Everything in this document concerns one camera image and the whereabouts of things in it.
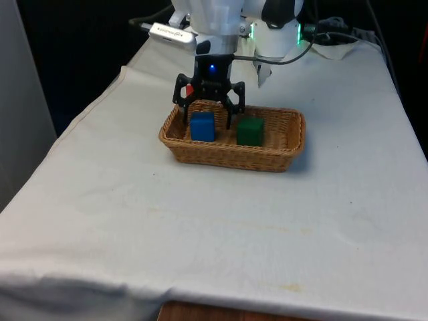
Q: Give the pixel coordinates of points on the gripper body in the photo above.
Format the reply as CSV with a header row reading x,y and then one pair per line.
x,y
212,73

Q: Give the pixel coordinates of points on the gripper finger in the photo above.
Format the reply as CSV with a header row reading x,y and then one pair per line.
x,y
182,90
235,97

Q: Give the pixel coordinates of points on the green cube block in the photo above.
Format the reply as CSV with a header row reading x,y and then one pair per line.
x,y
249,132

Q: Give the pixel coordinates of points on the blue cube block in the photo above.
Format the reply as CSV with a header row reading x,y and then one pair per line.
x,y
202,127

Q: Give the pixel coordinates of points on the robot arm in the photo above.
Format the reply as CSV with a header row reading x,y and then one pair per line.
x,y
217,16

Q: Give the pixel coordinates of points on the wicker basket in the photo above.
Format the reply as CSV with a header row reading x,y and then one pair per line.
x,y
234,157

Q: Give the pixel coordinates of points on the red cube block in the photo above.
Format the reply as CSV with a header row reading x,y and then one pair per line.
x,y
189,90

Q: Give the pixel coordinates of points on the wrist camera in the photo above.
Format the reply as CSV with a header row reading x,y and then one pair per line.
x,y
172,35

